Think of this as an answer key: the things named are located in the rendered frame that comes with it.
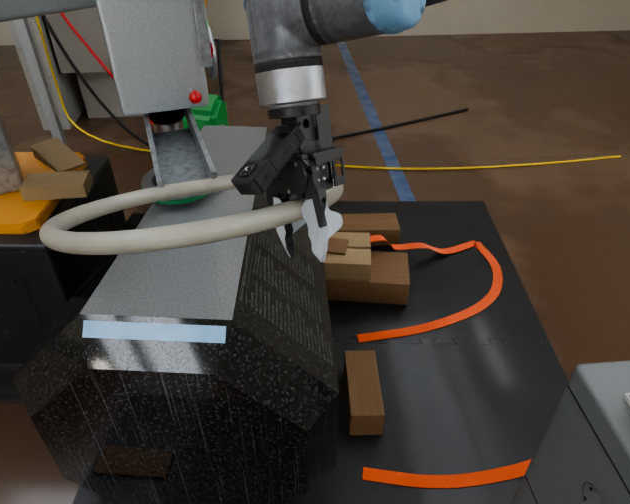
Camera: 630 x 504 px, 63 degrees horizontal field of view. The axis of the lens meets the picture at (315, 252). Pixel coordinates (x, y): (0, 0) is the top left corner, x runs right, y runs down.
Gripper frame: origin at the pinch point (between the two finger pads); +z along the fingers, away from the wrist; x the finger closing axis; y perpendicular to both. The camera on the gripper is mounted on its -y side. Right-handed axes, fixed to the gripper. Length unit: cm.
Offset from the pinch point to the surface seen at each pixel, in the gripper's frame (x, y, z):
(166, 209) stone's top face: 84, 29, 5
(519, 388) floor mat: 22, 129, 98
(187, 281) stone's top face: 56, 14, 18
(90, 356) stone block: 62, -10, 28
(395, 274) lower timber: 82, 136, 62
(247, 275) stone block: 49, 27, 20
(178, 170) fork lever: 53, 16, -9
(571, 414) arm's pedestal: -21, 52, 50
